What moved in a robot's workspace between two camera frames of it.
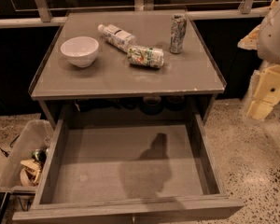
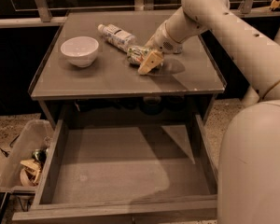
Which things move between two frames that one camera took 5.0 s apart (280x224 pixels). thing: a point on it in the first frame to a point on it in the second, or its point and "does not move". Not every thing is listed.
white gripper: [274, 38] to [161, 41]
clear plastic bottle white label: [119, 38] does not move
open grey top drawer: [118, 170] does not move
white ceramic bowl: [81, 51] does not move
